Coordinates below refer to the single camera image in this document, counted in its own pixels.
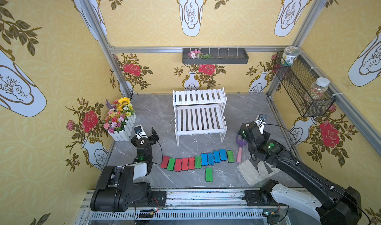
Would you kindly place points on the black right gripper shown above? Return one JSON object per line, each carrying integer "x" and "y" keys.
{"x": 252, "y": 129}

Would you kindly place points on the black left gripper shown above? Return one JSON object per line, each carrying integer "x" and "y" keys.
{"x": 146, "y": 139}

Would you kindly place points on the red eraser top shelf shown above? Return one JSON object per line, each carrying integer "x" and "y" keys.
{"x": 165, "y": 162}
{"x": 191, "y": 163}

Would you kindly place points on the blue eraser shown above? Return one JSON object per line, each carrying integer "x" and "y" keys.
{"x": 204, "y": 159}
{"x": 217, "y": 158}
{"x": 223, "y": 155}
{"x": 210, "y": 158}

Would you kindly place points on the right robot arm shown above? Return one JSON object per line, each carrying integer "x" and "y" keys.
{"x": 328, "y": 202}

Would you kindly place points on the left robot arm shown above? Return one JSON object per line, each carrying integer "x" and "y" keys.
{"x": 116, "y": 190}

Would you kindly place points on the white wooden two-tier shelf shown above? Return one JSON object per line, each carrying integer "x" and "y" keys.
{"x": 200, "y": 112}

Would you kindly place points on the flower bouquet in white planter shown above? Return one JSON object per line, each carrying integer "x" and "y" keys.
{"x": 120, "y": 119}

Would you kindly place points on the white gardening glove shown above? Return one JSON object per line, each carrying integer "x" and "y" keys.
{"x": 255, "y": 172}

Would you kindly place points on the clear jar white lid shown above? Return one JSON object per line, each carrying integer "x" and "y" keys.
{"x": 318, "y": 88}

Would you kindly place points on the jar with patterned label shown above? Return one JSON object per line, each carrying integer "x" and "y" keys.
{"x": 290, "y": 54}

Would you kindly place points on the purple garden fork pink handle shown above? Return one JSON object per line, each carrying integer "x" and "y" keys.
{"x": 241, "y": 143}

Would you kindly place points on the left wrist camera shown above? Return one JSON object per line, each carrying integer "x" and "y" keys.
{"x": 139, "y": 133}

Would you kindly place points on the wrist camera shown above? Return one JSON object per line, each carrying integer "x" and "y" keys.
{"x": 261, "y": 121}
{"x": 139, "y": 133}

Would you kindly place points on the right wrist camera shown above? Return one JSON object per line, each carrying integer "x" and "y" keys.
{"x": 261, "y": 121}

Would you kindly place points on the black wire wall basket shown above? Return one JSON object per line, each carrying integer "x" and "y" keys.
{"x": 292, "y": 84}

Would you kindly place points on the grey wall tray with flowers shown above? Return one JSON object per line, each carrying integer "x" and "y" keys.
{"x": 214, "y": 55}

